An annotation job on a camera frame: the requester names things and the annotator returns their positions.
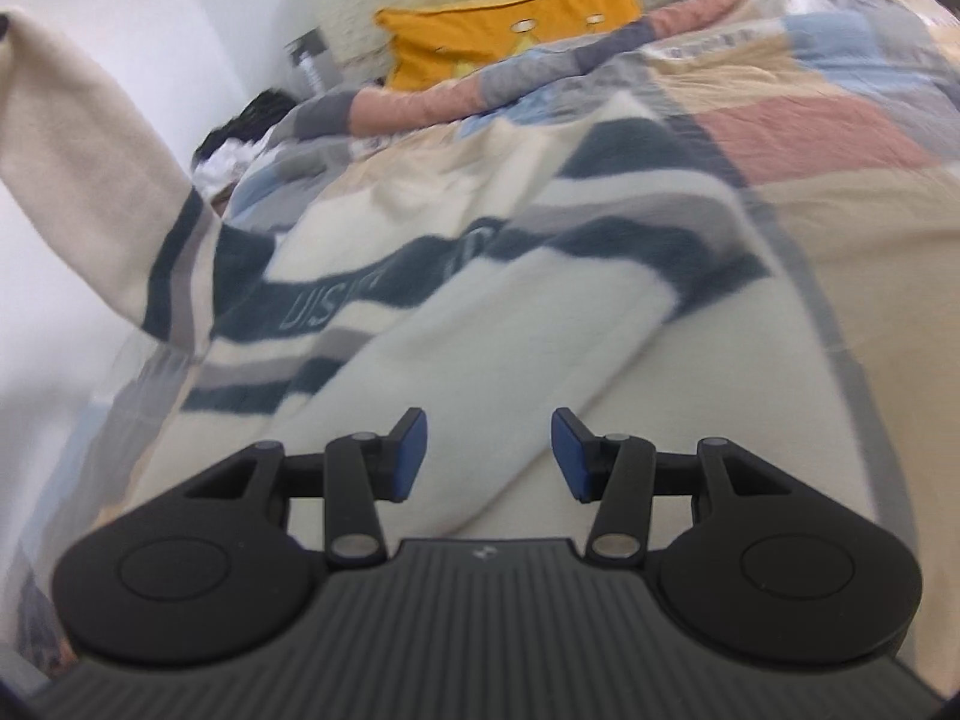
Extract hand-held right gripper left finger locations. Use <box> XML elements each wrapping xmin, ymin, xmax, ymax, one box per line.
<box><xmin>180</xmin><ymin>406</ymin><xmax>430</xmax><ymax>565</ymax></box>

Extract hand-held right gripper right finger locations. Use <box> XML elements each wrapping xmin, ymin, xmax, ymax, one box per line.
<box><xmin>550</xmin><ymin>406</ymin><xmax>796</xmax><ymax>563</ymax></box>

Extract cream navy striped sweater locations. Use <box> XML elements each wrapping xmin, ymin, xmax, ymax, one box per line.
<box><xmin>0</xmin><ymin>9</ymin><xmax>773</xmax><ymax>545</ymax></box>

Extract white clothes pile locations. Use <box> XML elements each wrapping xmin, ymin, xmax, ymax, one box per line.
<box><xmin>191</xmin><ymin>139</ymin><xmax>260</xmax><ymax>192</ymax></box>

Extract black clothes pile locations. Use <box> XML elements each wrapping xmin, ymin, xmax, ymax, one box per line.
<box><xmin>191</xmin><ymin>88</ymin><xmax>299</xmax><ymax>166</ymax></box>

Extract grey bedside cabinet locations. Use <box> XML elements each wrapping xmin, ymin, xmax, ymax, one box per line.
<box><xmin>283</xmin><ymin>28</ymin><xmax>342</xmax><ymax>98</ymax></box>

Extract patchwork quilt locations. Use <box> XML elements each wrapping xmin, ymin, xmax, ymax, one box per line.
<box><xmin>15</xmin><ymin>0</ymin><xmax>960</xmax><ymax>691</ymax></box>

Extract yellow pillow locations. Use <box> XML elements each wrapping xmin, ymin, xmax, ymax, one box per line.
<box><xmin>373</xmin><ymin>0</ymin><xmax>647</xmax><ymax>93</ymax></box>

